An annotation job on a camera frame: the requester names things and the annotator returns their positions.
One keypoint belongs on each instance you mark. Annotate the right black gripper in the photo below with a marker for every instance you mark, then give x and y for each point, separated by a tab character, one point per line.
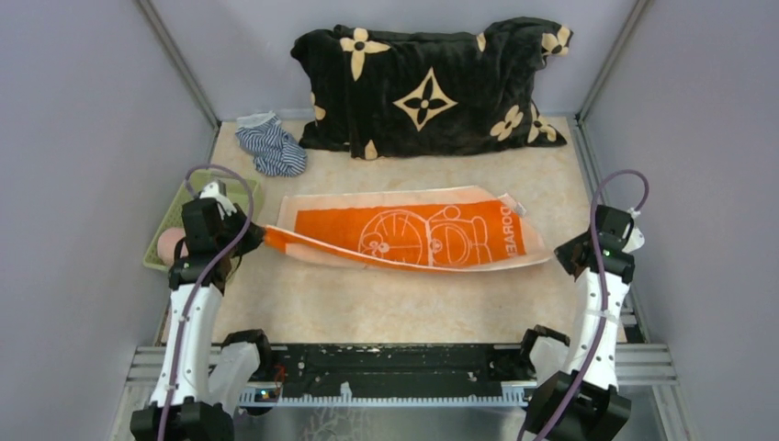
564	252

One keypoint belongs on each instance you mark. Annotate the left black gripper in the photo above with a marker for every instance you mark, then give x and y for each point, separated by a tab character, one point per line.
254	235

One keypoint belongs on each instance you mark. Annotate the pink towel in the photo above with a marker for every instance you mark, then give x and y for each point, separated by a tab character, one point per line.
170	245

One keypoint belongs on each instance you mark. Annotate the orange white towel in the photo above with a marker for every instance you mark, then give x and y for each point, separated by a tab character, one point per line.
445	230

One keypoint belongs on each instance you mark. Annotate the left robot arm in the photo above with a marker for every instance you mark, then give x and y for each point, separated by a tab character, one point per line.
193	400

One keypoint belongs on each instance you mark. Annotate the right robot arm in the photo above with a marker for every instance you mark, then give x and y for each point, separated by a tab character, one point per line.
577	396

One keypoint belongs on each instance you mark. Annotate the blue striped cloth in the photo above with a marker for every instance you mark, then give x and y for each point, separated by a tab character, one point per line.
276	152

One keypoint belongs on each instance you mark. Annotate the black floral pillow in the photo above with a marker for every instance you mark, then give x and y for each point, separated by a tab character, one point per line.
381	94

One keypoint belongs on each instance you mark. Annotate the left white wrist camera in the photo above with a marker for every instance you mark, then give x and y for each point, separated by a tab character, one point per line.
217	191

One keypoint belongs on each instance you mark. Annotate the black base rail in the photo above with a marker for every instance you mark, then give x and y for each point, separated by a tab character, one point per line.
395	371

